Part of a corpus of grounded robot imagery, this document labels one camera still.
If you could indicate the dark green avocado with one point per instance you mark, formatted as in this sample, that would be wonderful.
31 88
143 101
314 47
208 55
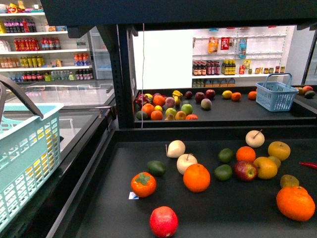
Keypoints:
156 168

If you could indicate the teal plastic shopping basket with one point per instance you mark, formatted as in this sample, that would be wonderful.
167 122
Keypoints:
15 188

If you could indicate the red apple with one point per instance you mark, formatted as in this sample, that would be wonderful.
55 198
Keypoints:
245 170

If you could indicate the green lime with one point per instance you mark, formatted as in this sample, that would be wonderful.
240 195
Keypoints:
225 155
223 172

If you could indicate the white sauce shelf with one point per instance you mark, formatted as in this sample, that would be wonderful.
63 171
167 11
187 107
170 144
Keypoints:
239 56

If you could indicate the white drinks shelf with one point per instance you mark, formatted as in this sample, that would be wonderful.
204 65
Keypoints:
33 50

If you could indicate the orange far tray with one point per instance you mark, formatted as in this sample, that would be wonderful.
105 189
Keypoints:
148 108

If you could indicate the glass top freezer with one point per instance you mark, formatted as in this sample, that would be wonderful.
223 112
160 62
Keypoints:
84 101

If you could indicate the small blue plastic basket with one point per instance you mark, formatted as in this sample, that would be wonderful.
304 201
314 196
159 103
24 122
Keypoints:
276 96

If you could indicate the yellow orange fruit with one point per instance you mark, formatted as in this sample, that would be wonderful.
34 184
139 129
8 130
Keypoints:
266 168

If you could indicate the brown kiwi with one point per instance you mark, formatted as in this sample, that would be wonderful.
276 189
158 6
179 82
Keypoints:
288 180

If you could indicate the red chili pepper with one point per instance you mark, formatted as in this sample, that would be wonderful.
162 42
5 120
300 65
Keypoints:
309 164

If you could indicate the white pear left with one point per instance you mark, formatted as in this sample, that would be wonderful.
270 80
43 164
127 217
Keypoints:
175 149

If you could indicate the yellow round pear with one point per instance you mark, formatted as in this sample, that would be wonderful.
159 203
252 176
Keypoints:
279 150

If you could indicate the white pear with stem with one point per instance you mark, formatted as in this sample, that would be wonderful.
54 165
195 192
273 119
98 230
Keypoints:
255 139

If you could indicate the green apple far tray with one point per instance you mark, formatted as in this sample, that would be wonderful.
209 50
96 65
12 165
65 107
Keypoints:
187 109

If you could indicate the large orange front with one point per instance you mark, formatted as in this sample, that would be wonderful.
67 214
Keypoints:
196 178

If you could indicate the red pomegranate fruit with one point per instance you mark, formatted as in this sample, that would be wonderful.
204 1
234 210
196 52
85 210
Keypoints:
163 222

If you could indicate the small orange mandarin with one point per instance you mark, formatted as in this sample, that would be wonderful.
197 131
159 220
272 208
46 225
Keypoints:
246 153

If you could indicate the yellow lemon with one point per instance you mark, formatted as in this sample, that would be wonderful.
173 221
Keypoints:
43 153

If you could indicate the large bumpy orange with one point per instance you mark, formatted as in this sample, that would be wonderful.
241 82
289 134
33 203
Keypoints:
295 203

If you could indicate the grey basket handle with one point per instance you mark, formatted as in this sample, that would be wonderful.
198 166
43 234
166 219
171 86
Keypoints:
19 93

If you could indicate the orange persimmon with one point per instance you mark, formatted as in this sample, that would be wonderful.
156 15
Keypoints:
143 184

